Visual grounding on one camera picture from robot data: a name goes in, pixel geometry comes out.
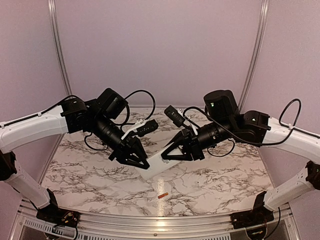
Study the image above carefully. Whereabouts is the white remote control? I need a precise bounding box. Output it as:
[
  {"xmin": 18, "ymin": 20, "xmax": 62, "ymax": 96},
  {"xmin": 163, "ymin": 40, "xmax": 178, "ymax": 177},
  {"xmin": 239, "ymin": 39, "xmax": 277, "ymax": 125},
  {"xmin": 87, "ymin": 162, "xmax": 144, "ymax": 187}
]
[{"xmin": 136, "ymin": 147, "xmax": 180, "ymax": 180}]

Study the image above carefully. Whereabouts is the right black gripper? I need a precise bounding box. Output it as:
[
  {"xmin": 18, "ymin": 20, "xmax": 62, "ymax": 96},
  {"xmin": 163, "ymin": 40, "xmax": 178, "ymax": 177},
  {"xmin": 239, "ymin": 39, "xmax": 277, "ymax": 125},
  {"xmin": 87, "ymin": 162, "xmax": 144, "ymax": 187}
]
[{"xmin": 161, "ymin": 117, "xmax": 235, "ymax": 162}]

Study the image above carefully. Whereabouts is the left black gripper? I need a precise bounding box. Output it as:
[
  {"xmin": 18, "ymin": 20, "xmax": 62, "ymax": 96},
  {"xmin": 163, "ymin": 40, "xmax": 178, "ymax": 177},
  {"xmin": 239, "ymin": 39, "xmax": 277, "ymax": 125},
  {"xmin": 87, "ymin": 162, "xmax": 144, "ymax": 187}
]
[{"xmin": 91, "ymin": 112, "xmax": 152, "ymax": 168}]

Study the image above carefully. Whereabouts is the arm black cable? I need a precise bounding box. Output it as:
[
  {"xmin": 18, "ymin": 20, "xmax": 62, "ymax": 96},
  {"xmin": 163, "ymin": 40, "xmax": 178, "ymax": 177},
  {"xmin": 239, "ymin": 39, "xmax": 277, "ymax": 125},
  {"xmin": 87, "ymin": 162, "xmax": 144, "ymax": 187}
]
[
  {"xmin": 183, "ymin": 98, "xmax": 302, "ymax": 157},
  {"xmin": 83, "ymin": 89, "xmax": 156, "ymax": 151}
]

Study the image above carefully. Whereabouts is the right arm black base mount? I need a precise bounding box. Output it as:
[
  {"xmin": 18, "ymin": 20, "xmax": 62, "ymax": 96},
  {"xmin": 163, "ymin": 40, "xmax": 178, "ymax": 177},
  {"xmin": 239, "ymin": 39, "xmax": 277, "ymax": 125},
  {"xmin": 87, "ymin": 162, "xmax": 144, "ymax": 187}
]
[{"xmin": 230, "ymin": 210, "xmax": 275, "ymax": 229}]

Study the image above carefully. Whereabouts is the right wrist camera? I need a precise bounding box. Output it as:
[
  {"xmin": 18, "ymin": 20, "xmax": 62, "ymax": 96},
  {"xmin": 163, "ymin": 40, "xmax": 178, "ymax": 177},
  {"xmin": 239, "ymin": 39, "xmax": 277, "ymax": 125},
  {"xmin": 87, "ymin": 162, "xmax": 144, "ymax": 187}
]
[{"xmin": 164, "ymin": 105, "xmax": 198, "ymax": 135}]

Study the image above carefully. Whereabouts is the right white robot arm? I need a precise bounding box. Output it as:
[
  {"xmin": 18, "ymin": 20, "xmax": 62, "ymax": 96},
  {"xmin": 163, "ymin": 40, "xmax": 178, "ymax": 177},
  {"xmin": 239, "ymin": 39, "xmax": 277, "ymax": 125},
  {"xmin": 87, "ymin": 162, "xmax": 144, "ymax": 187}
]
[{"xmin": 161, "ymin": 90, "xmax": 320, "ymax": 224}]

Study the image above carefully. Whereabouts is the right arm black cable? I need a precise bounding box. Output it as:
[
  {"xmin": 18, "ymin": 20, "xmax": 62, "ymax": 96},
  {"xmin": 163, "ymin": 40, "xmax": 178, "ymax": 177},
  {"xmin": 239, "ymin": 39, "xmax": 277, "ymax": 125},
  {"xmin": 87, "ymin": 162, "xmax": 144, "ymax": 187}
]
[{"xmin": 183, "ymin": 98, "xmax": 302, "ymax": 157}]

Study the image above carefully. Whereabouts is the right aluminium corner post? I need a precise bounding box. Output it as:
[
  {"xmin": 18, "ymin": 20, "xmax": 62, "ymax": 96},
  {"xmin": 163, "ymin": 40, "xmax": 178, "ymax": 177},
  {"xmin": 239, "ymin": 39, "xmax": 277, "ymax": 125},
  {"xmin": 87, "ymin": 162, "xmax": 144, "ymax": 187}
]
[{"xmin": 238, "ymin": 0, "xmax": 270, "ymax": 111}]

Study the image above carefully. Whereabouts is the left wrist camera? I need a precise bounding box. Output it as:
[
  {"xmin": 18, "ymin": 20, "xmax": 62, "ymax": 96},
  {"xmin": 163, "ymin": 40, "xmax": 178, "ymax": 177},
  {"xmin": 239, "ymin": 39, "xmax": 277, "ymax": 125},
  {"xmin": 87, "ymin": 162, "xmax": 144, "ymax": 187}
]
[{"xmin": 121, "ymin": 119, "xmax": 159, "ymax": 140}]

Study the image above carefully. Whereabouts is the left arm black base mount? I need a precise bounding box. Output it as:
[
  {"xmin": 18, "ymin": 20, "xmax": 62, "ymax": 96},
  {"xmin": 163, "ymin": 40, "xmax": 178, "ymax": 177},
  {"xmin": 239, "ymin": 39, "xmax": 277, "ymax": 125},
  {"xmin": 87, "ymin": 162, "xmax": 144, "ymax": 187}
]
[{"xmin": 36, "ymin": 208, "xmax": 80, "ymax": 228}]

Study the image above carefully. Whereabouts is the aluminium corner post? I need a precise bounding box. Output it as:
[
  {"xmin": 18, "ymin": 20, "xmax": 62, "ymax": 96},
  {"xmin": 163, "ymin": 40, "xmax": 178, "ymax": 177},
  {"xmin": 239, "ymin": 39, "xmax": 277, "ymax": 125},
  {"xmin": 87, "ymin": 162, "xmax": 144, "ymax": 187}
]
[
  {"xmin": 47, "ymin": 0, "xmax": 73, "ymax": 96},
  {"xmin": 238, "ymin": 0, "xmax": 270, "ymax": 111}
]

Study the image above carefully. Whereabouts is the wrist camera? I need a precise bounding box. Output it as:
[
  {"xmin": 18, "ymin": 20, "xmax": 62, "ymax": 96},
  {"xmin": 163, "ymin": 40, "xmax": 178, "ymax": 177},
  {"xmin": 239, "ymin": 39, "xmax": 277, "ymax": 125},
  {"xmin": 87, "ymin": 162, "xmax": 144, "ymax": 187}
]
[
  {"xmin": 121, "ymin": 119, "xmax": 159, "ymax": 140},
  {"xmin": 164, "ymin": 105, "xmax": 198, "ymax": 135}
]

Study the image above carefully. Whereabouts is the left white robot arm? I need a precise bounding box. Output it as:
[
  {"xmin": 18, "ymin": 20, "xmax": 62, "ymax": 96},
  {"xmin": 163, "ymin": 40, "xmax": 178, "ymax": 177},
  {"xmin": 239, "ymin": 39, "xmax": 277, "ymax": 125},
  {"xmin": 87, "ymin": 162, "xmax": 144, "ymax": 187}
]
[{"xmin": 0, "ymin": 88, "xmax": 150, "ymax": 223}]

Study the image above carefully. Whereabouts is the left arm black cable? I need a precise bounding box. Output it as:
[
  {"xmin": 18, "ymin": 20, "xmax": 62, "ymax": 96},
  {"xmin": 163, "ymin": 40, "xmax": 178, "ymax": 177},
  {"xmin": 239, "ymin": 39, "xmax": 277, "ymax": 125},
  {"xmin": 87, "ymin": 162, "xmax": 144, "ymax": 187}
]
[{"xmin": 83, "ymin": 89, "xmax": 156, "ymax": 151}]

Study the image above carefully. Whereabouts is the orange AA battery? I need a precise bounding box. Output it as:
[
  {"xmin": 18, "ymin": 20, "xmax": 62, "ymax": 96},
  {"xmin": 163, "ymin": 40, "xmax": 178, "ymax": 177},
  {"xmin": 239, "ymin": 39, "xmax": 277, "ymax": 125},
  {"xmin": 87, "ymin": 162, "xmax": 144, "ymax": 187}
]
[{"xmin": 157, "ymin": 192, "xmax": 169, "ymax": 199}]

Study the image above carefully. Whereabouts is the left aluminium corner post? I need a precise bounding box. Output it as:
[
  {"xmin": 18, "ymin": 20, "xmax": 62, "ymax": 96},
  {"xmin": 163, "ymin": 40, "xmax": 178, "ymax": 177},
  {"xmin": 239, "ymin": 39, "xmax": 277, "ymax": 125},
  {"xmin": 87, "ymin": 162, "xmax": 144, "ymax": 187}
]
[{"xmin": 47, "ymin": 0, "xmax": 73, "ymax": 96}]

